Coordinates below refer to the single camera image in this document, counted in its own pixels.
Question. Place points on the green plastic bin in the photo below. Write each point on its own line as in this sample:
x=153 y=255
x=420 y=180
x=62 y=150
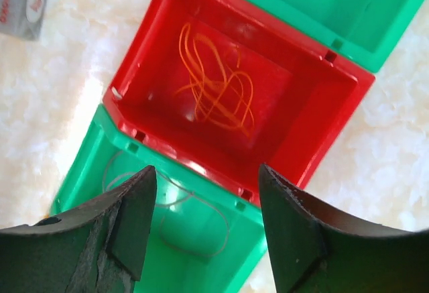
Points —
x=202 y=238
x=364 y=31

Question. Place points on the red plastic bin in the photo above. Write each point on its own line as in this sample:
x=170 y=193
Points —
x=223 y=87

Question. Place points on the far green plastic bin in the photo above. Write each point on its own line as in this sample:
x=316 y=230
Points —
x=364 y=31

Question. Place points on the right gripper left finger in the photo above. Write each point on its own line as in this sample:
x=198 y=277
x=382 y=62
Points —
x=98 y=246

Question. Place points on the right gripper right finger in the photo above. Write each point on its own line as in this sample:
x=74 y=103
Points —
x=316 y=247

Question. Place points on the grey snack packet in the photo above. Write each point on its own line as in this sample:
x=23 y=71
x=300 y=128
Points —
x=22 y=18

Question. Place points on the near green plastic bin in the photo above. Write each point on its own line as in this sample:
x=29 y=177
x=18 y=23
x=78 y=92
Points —
x=202 y=238

